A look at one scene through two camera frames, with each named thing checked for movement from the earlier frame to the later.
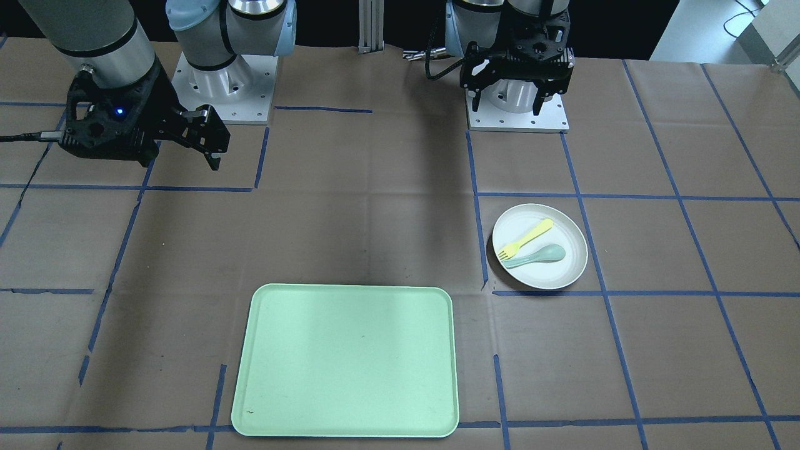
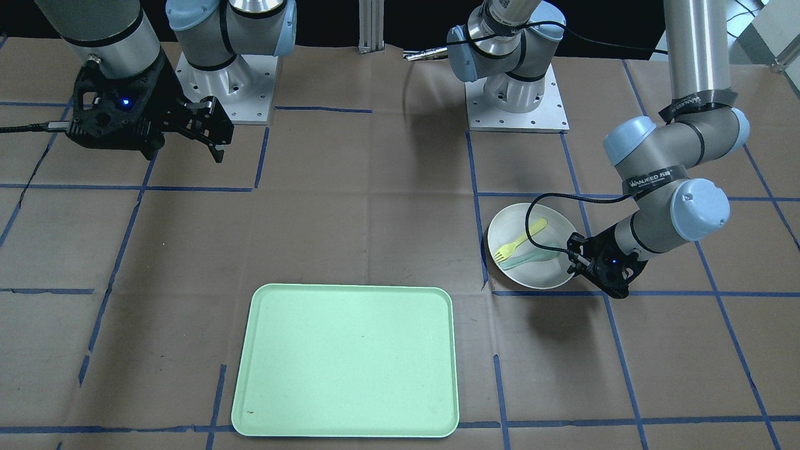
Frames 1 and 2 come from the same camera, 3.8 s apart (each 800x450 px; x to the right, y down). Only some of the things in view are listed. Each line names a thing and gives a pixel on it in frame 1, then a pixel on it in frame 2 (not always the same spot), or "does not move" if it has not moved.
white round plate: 518,222 does not move
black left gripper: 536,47 to 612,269
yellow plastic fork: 511,250 does not move
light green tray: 348,361 does not move
